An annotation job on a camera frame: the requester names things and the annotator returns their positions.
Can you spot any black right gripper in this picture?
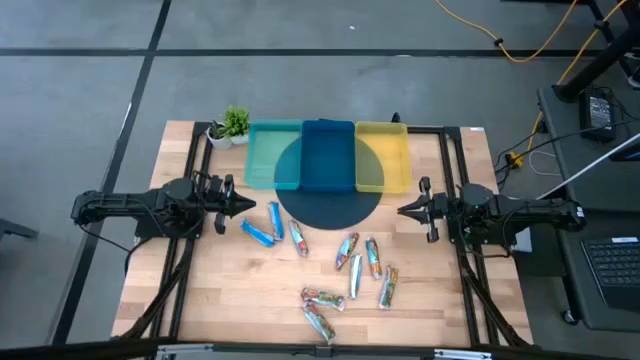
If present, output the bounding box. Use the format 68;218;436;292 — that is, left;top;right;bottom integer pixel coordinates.
397;175;451;245

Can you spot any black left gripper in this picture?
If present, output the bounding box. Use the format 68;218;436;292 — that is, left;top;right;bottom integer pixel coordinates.
193;172;258;236

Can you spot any orange and blue granola bar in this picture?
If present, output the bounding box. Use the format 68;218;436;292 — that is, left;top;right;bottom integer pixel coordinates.
364;236;384;281

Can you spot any red and blue granola bar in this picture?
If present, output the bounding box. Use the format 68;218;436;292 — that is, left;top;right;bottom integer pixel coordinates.
334;230;361;272
287;219;311;259

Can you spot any red and green granola bar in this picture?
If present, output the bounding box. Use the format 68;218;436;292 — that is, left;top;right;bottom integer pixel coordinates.
299;286;347;313
300;301;337;346

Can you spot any teal plastic bin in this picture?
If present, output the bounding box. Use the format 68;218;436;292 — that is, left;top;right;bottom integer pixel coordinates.
243;119;304;191

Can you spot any yellow plastic bin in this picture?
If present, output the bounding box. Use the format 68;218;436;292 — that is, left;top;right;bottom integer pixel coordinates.
353;120;414;195

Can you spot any dark plant in white pot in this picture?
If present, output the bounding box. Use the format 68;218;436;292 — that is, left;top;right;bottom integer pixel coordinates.
205;121;234;152

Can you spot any green plant in white pot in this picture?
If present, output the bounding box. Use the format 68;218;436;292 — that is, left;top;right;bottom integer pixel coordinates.
222;104;251;147

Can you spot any round dark blue mat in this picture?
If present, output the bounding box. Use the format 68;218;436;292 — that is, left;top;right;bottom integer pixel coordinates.
273;134;385;231

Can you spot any blue plastic bin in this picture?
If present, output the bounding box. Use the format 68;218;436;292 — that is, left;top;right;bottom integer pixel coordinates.
298;118;357;194

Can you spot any white paper sheet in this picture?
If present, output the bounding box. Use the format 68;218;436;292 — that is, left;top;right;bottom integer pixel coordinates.
514;227;534;254

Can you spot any dark grey side table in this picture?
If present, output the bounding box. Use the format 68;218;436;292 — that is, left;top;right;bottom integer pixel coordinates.
537;84;640;332

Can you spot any silver rod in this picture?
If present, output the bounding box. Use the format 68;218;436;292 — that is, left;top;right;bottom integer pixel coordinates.
537;132;640;201

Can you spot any black power adapter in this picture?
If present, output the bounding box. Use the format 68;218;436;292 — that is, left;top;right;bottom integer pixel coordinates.
578;87;617;144

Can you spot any black laptop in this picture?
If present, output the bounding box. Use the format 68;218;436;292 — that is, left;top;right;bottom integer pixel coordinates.
579;234;640;312

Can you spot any dark flat device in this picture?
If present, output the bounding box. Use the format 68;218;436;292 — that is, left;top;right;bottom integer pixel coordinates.
608;142;640;163

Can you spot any grey chair base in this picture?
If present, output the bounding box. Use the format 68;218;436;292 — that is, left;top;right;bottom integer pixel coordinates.
0;218;40;242

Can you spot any black desk leg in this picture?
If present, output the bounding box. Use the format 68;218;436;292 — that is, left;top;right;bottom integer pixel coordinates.
584;0;621;44
552;22;640;104

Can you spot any black aluminium table frame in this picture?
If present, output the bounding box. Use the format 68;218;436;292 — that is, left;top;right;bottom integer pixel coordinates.
117;120;534;351

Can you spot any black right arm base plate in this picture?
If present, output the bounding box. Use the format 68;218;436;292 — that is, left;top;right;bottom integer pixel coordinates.
449;219;519;246

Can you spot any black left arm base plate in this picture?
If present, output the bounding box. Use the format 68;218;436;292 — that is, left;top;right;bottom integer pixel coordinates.
133;199;206;240

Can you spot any yellow extension cable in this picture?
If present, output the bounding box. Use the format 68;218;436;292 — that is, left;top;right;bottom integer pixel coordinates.
433;0;580;65
507;0;630;169

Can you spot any silver bracket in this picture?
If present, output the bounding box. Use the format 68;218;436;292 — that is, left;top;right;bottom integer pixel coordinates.
156;343;214;360
433;348;492;360

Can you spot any black frame crossbar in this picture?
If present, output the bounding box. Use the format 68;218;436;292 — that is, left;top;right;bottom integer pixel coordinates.
0;337;640;360

